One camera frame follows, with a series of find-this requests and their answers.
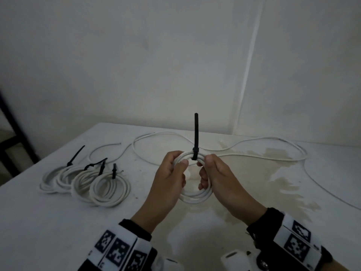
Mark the black plastic zip tie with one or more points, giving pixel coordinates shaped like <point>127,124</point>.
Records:
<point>196,129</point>
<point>75,156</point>
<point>114,172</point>
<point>101,169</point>
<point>93,165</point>

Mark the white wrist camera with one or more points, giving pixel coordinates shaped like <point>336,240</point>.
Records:
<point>234,261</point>
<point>169,265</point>

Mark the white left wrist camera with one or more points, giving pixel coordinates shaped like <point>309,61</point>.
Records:
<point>169,265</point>

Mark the person's right hand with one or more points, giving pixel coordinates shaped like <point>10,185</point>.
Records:
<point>228,191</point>

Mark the wooden shelf board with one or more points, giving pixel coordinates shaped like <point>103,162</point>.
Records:
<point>5,135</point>

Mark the black metal shelf rack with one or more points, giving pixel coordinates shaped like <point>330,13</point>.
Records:
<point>17,129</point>

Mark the black wristband white markers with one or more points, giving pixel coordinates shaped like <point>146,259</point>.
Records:
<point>293,242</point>
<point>118,248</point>

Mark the person's left hand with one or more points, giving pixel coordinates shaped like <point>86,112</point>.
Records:
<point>169,186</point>

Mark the person's left forearm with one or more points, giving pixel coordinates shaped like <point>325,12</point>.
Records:
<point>149,222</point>

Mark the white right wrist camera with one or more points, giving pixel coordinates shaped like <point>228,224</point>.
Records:
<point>234,261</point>

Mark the person's right forearm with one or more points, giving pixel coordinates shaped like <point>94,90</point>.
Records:
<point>341,266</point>

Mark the black right wristband white markers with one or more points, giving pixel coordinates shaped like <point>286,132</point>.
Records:
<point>293,242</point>

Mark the black left wristband white markers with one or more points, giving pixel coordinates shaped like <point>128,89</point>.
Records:
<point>118,248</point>

